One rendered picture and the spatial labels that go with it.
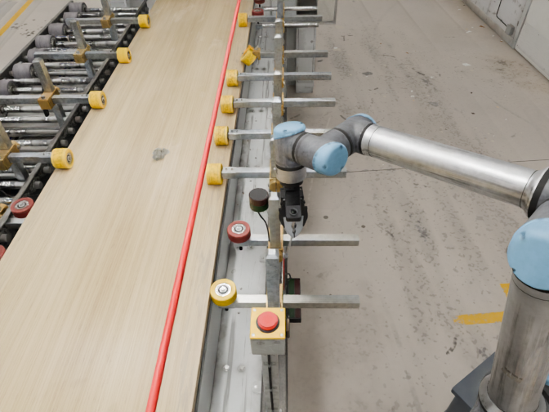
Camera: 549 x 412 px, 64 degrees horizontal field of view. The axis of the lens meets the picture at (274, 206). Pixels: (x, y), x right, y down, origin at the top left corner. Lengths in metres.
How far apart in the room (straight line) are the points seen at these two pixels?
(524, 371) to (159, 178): 1.33
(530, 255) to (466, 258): 1.88
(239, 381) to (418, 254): 1.52
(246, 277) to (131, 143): 0.76
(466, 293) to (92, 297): 1.91
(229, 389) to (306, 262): 1.22
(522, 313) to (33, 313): 1.27
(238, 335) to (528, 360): 0.90
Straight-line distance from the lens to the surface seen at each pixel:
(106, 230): 1.62
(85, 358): 1.34
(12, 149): 2.06
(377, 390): 2.21
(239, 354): 1.55
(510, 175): 1.05
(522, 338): 1.07
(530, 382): 1.18
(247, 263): 1.76
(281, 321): 0.90
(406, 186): 3.12
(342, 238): 1.53
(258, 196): 1.32
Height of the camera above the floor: 2.00
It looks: 44 degrees down
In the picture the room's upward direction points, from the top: 2 degrees counter-clockwise
